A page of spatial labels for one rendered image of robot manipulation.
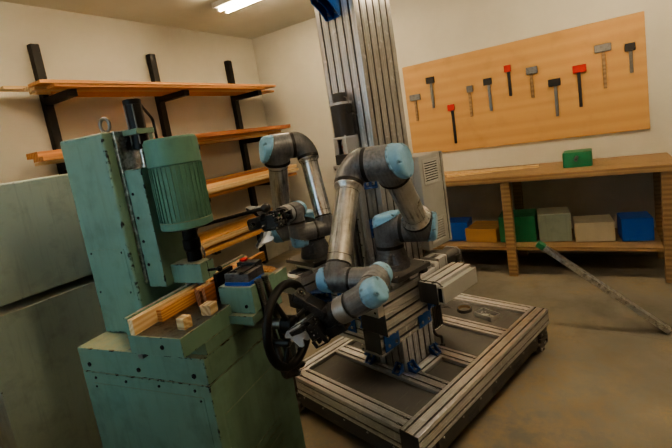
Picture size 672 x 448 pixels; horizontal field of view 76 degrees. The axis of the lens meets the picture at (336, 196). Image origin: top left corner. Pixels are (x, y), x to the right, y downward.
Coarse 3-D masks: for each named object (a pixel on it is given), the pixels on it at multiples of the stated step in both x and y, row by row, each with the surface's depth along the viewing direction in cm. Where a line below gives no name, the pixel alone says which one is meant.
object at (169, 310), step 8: (256, 256) 182; (264, 256) 187; (184, 296) 143; (192, 296) 146; (168, 304) 138; (176, 304) 140; (184, 304) 143; (160, 312) 134; (168, 312) 136; (176, 312) 139; (160, 320) 134
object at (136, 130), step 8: (128, 104) 145; (136, 104) 146; (128, 112) 146; (136, 112) 146; (128, 120) 147; (136, 120) 146; (144, 120) 150; (128, 128) 148; (136, 128) 144; (144, 128) 148; (152, 128) 151; (136, 136) 147; (144, 136) 148; (136, 144) 147
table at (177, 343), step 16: (192, 304) 146; (224, 304) 141; (192, 320) 132; (208, 320) 131; (224, 320) 137; (240, 320) 137; (256, 320) 137; (128, 336) 128; (144, 336) 126; (160, 336) 124; (176, 336) 122; (192, 336) 124; (208, 336) 130; (144, 352) 127; (160, 352) 124; (176, 352) 121
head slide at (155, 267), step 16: (144, 160) 150; (128, 176) 146; (144, 176) 144; (144, 192) 144; (144, 208) 146; (144, 224) 147; (144, 240) 148; (160, 240) 148; (176, 240) 154; (144, 256) 150; (160, 256) 147; (176, 256) 154; (160, 272) 148
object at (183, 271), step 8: (176, 264) 150; (184, 264) 148; (192, 264) 147; (200, 264) 146; (208, 264) 149; (176, 272) 150; (184, 272) 149; (192, 272) 147; (200, 272) 146; (208, 272) 149; (176, 280) 151; (184, 280) 150; (192, 280) 148; (200, 280) 147
